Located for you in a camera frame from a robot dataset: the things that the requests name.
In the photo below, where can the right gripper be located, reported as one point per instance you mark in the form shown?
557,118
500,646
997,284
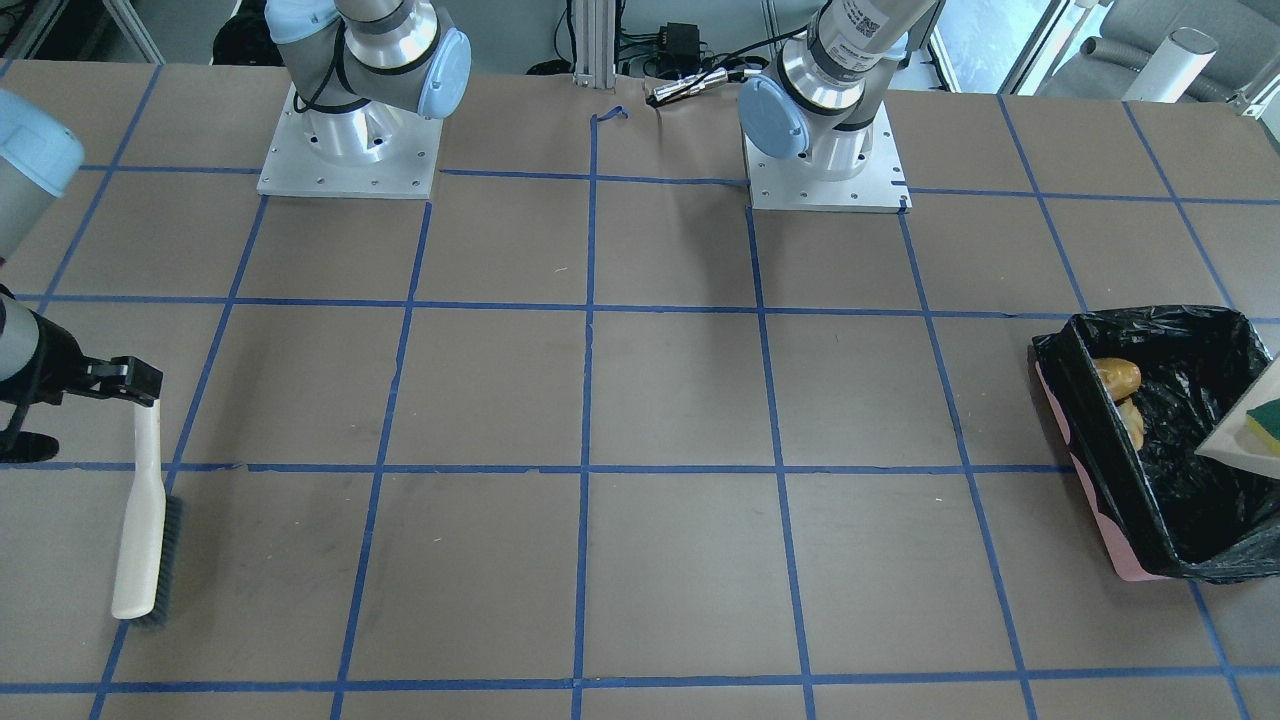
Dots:
57,366

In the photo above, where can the beige hand brush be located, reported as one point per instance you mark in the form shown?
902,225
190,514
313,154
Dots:
147,551

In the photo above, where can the beige curved foam piece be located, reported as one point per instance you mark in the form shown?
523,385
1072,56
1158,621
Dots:
1133,423

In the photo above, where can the beige plastic dustpan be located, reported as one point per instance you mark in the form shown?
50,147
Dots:
1232,444

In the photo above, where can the green yellow sponge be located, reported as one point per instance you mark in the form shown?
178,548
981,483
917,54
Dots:
1263,422

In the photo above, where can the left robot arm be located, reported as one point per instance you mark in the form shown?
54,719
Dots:
815,105

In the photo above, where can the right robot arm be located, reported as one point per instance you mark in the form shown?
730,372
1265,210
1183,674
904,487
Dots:
40,156

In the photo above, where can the bin with black bag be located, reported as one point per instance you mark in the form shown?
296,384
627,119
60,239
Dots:
1164,512

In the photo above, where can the brown paper table cover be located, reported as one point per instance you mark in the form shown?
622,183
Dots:
591,435

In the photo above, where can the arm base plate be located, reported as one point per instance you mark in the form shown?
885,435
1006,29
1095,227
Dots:
845,171
375,152

